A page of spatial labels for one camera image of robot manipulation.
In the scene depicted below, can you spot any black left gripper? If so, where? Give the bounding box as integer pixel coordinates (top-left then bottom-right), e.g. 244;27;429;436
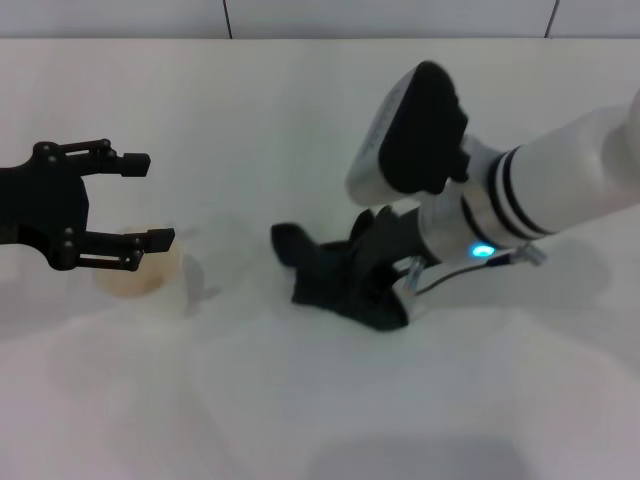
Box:
0;138;177;274

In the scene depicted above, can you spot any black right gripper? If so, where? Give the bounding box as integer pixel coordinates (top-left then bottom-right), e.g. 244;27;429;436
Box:
366;204;427;275

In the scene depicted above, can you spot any translucent plastic cup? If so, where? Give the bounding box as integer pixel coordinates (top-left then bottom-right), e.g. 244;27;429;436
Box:
92;226;207;322

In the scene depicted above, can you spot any dark blue rag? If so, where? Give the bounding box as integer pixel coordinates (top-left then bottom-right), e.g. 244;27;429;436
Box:
270;206;417;334

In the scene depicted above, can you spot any thin cable with clear plug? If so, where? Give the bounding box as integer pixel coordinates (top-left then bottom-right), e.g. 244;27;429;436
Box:
399;243;549;302

